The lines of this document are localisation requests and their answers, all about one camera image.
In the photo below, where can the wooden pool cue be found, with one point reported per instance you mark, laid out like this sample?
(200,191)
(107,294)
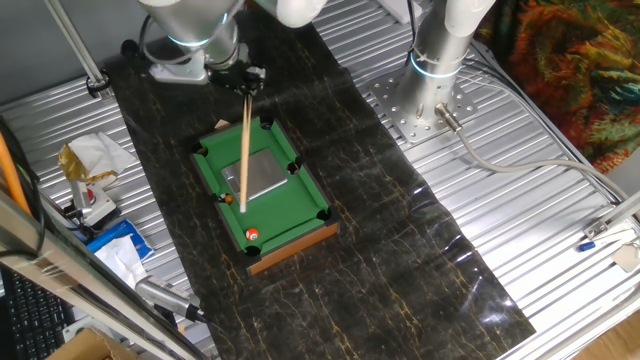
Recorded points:
(244,165)

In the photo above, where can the black keyboard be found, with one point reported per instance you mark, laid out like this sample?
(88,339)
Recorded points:
(30,320)

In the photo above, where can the small wooden cube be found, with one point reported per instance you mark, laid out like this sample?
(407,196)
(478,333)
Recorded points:
(222,125)

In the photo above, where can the silver ribbed handheld device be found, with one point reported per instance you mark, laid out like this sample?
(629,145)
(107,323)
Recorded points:
(162,295)

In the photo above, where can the blue tissue pack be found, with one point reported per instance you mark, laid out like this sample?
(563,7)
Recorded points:
(120,245)

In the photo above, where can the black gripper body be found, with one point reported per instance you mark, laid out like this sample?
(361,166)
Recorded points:
(235,77)

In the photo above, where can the orange tube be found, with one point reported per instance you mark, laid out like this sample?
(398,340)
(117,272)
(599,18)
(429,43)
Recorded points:
(10,175)

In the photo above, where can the silver camera mount bracket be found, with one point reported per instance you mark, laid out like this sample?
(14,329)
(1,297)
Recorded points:
(180,74)

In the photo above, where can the colourful patterned cloth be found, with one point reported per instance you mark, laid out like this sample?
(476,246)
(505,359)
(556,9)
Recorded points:
(565,75)

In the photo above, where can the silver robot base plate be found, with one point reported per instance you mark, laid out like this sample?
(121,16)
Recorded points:
(390,100)

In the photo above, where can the aluminium profile bracket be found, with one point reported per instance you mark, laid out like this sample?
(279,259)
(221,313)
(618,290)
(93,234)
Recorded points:
(612,217)

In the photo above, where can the plain orange pool ball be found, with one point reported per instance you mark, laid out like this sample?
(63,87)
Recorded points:
(228,199)

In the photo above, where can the orange white pool ball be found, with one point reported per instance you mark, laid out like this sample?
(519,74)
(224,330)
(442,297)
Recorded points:
(252,234)

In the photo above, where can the green mini pool table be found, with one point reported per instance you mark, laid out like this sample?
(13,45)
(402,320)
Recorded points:
(280,210)

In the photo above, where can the red emergency stop box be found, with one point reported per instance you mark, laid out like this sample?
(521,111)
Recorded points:
(97,205)

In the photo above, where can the gold white crumpled paper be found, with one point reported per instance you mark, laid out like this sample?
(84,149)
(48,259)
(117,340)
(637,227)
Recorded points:
(97,155)

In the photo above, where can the brown cardboard box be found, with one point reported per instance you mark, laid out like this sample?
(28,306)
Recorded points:
(85,347)

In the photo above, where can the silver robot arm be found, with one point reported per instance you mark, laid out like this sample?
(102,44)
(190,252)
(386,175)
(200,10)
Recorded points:
(435,50)

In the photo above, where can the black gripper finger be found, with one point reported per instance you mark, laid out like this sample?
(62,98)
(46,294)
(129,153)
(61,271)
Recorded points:
(251,93)
(244,93)

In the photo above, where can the black marble pattern mat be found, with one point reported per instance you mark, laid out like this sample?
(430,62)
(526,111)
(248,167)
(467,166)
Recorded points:
(350,250)

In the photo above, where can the aluminium frame beam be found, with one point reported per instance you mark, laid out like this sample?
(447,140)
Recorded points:
(60,265)

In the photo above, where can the silver digital scale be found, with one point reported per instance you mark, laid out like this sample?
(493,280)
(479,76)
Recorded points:
(265,172)

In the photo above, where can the aluminium pole with clamp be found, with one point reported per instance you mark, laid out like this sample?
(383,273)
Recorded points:
(75,45)

